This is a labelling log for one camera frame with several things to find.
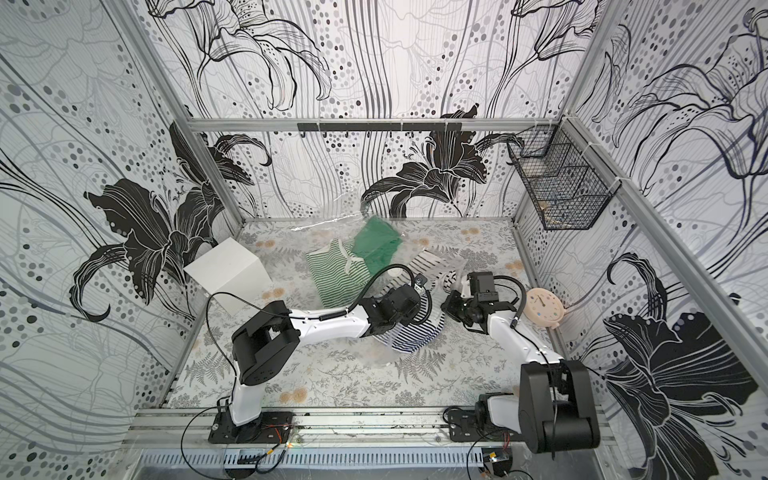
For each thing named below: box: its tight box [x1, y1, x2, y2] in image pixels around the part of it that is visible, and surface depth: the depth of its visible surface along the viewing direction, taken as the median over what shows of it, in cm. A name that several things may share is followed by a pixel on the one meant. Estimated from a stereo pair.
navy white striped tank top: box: [372, 293, 445, 354], surface depth 85 cm
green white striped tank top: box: [306, 239, 372, 308], surface depth 103 cm
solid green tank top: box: [352, 216, 403, 275], surface depth 111 cm
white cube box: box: [183, 237, 273, 311], surface depth 92 cm
